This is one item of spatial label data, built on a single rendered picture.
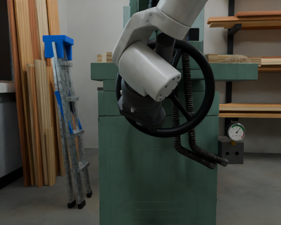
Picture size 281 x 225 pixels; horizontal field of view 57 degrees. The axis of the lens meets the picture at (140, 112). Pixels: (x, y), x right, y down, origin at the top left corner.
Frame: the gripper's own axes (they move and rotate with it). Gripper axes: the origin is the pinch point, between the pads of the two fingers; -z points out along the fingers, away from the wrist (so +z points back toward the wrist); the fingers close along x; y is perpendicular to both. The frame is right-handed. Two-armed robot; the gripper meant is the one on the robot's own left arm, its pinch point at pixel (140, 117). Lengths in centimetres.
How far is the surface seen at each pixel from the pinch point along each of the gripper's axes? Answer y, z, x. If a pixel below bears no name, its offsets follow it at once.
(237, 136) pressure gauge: 17.0, -20.9, 29.2
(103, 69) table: 16.6, -14.6, -22.4
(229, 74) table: 35.8, -15.5, 18.4
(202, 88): 27.6, -18.0, 11.6
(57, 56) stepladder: 46, -77, -81
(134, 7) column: 61, -29, -33
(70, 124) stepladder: 15, -100, -57
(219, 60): 48, -26, 14
